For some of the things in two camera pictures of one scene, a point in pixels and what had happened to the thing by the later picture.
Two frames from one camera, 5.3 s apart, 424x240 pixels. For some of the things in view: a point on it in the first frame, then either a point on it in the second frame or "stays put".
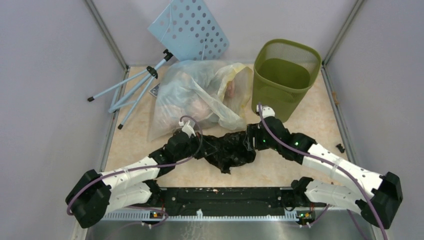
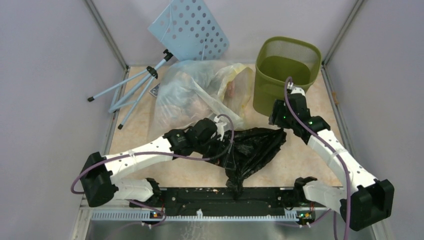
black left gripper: [194, 138] → [219, 145]
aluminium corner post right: [357, 5] stays put
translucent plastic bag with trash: [200, 93] stays put
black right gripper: [254, 130] → [275, 118]
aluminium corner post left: [99, 18] stays put
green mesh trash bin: [284, 72] stays put
